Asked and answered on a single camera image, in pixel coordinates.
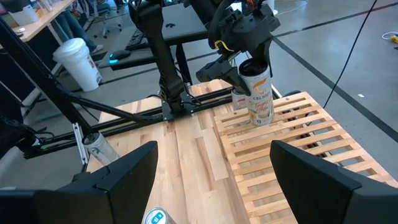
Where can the white Celsius Tropical Vibe can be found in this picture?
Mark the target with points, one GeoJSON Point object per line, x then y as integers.
{"type": "Point", "coordinates": [258, 96]}

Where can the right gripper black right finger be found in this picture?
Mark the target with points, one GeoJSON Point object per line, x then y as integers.
{"type": "Point", "coordinates": [326, 199]}

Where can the white Celsius Peach Vibe can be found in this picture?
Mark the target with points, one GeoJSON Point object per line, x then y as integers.
{"type": "Point", "coordinates": [238, 101]}

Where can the grey office chair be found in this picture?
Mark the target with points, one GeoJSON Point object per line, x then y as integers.
{"type": "Point", "coordinates": [104, 12]}

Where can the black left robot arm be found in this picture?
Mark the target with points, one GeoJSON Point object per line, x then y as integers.
{"type": "Point", "coordinates": [158, 46]}

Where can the person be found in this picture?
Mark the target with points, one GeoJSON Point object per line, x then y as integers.
{"type": "Point", "coordinates": [73, 29]}

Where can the blue silver Red Bull can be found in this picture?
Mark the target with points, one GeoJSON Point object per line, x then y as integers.
{"type": "Point", "coordinates": [157, 216]}

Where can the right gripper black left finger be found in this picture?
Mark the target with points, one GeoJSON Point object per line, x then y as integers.
{"type": "Point", "coordinates": [93, 202]}

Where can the white container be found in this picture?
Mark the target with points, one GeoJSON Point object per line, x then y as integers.
{"type": "Point", "coordinates": [23, 15]}

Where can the black keyboard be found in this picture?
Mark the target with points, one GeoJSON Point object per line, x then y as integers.
{"type": "Point", "coordinates": [136, 39]}

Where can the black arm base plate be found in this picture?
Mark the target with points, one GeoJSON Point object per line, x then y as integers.
{"type": "Point", "coordinates": [169, 113]}

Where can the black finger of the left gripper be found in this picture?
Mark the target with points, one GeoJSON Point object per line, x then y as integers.
{"type": "Point", "coordinates": [222, 73]}
{"type": "Point", "coordinates": [262, 51]}

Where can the white paper cup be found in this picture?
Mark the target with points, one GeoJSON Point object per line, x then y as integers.
{"type": "Point", "coordinates": [77, 63]}

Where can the slatted wooden shelf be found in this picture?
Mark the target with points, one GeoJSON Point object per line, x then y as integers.
{"type": "Point", "coordinates": [234, 155]}

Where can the black desk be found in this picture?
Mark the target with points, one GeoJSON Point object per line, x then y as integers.
{"type": "Point", "coordinates": [183, 28]}

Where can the light wooden desk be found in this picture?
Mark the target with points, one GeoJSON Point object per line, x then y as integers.
{"type": "Point", "coordinates": [51, 18]}

